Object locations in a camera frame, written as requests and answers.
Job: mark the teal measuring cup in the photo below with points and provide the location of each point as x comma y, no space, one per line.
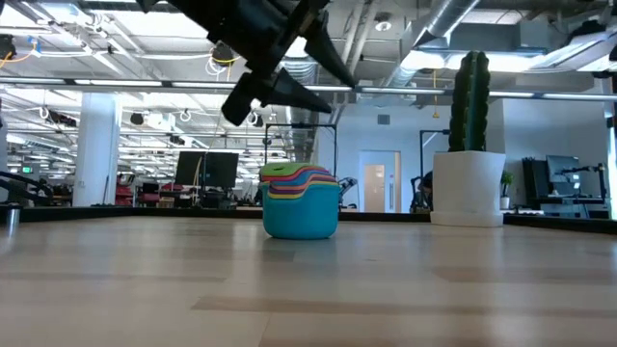
301,217

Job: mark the metal cylinder post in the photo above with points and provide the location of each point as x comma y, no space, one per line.
12,219

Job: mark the white pillar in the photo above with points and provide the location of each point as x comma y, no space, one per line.
96,149

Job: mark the green cactus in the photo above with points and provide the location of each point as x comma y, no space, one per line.
470,101

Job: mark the red office chair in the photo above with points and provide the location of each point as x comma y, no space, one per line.
124,193

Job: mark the black computer monitor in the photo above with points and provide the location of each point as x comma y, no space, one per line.
222,169
189,168

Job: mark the green measuring cup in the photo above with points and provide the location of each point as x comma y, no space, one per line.
284,168

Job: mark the person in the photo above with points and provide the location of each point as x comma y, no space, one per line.
426,190

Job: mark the pale door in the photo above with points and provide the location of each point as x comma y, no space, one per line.
381,180

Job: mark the orange measuring cup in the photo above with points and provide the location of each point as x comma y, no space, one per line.
319,185

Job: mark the pink measuring cup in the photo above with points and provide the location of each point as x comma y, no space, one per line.
320,170

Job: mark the purple measuring cup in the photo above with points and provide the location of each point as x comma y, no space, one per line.
282,190

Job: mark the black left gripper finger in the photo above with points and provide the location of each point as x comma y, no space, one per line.
289,91
328,53

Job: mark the white plant pot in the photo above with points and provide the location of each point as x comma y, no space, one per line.
467,188

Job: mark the silver ventilation duct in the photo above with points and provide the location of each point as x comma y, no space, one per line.
434,29

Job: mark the small potted plant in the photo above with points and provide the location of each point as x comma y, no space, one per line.
506,185

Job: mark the yellow measuring cup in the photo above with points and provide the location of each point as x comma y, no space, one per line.
284,196

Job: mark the black tall stand frame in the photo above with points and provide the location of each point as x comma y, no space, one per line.
421,154

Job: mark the grey computer monitor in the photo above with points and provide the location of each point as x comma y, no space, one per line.
561,168

